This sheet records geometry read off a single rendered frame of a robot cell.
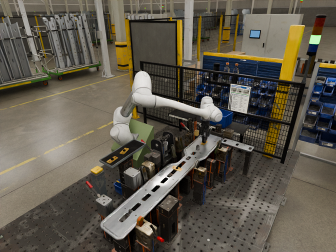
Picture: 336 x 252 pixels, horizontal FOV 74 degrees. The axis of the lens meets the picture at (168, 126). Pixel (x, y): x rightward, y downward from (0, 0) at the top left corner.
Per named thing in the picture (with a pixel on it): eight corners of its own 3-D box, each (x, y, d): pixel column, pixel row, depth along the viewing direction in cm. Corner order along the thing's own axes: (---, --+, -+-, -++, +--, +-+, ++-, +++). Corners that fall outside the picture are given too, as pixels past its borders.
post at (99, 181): (105, 222, 170) (96, 176, 150) (98, 217, 174) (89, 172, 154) (113, 215, 175) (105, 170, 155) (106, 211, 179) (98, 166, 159)
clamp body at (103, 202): (111, 246, 152) (103, 208, 136) (100, 238, 158) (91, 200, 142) (121, 236, 159) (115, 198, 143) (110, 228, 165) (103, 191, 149)
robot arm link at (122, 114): (111, 129, 232) (111, 111, 242) (126, 131, 239) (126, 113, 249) (136, 86, 172) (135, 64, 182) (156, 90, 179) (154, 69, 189)
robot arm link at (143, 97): (156, 102, 173) (155, 88, 179) (133, 100, 167) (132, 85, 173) (152, 111, 184) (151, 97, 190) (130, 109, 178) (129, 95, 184)
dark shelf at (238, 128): (241, 136, 223) (242, 134, 222) (167, 115, 270) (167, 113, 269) (248, 128, 239) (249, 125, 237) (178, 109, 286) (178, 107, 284)
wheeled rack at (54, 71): (59, 81, 779) (45, 26, 699) (43, 77, 831) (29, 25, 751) (102, 70, 919) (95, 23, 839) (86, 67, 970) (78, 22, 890)
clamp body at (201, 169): (202, 208, 181) (204, 174, 166) (189, 201, 188) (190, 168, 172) (207, 201, 188) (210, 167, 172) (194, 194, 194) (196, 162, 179)
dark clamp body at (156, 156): (158, 196, 193) (156, 160, 176) (146, 190, 200) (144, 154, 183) (165, 189, 201) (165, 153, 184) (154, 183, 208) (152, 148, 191)
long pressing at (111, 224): (123, 245, 122) (122, 243, 121) (96, 225, 134) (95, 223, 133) (224, 139, 222) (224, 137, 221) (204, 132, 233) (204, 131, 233)
